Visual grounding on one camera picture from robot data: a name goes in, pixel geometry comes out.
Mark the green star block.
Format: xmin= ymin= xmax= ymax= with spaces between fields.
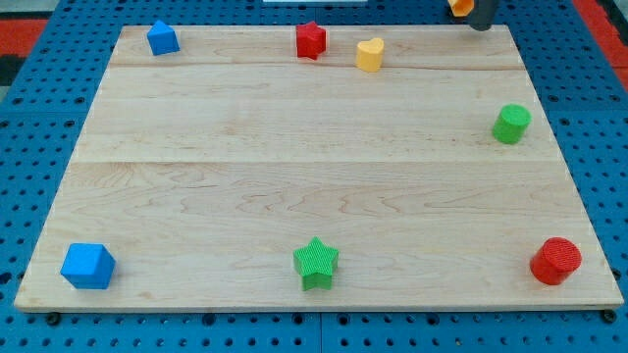
xmin=293 ymin=237 xmax=340 ymax=291

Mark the red cylinder block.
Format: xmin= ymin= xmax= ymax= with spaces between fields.
xmin=529 ymin=237 xmax=582 ymax=285

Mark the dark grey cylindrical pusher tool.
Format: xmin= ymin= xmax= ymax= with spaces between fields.
xmin=467 ymin=0 xmax=499 ymax=31

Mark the green cylinder block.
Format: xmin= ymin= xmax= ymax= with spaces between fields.
xmin=492 ymin=104 xmax=532 ymax=144

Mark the wooden board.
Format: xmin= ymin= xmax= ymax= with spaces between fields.
xmin=15 ymin=25 xmax=624 ymax=313

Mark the orange hexagon block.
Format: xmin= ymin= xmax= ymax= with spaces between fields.
xmin=447 ymin=0 xmax=475 ymax=18

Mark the yellow heart block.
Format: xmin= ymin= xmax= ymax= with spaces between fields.
xmin=355 ymin=37 xmax=385 ymax=73

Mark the blue cube block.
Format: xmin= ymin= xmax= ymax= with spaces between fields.
xmin=60 ymin=243 xmax=116 ymax=289

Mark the red star block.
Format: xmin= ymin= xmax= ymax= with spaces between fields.
xmin=295 ymin=21 xmax=327 ymax=60

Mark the small blue house block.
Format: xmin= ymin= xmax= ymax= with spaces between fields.
xmin=146 ymin=20 xmax=180 ymax=56

